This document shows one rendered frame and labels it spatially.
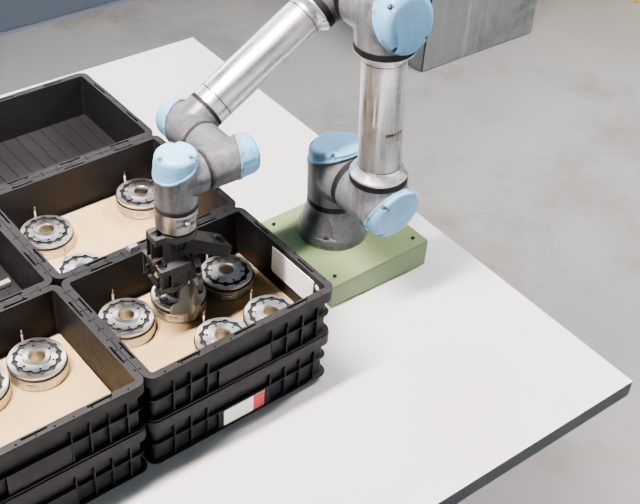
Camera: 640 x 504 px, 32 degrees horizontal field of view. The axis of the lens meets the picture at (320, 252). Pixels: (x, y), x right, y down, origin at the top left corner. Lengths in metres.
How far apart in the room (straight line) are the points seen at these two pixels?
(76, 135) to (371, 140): 0.77
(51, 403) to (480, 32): 3.08
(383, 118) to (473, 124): 2.18
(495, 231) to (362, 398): 1.68
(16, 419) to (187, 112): 0.60
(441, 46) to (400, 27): 2.58
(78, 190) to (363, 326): 0.64
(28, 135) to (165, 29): 2.18
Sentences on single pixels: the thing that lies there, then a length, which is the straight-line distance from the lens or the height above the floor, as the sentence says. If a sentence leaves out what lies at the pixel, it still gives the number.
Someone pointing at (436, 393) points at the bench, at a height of 0.70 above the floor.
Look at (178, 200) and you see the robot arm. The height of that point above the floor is 1.13.
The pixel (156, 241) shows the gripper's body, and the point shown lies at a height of 1.05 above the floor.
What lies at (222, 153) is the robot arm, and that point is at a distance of 1.92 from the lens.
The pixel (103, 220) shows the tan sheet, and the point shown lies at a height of 0.83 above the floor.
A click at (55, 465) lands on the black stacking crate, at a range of 1.88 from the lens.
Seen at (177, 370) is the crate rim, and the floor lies 0.92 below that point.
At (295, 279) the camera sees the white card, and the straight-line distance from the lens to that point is 2.11.
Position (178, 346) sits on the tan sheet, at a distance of 2.06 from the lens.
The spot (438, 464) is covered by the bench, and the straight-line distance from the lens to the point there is 2.08.
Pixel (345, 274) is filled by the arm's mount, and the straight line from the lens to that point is 2.33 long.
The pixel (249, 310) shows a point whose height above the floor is 0.86.
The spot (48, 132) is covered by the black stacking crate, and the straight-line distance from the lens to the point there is 2.62.
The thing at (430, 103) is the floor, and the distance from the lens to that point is 4.35.
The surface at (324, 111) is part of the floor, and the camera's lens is 4.23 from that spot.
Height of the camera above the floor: 2.28
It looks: 40 degrees down
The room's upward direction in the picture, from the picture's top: 5 degrees clockwise
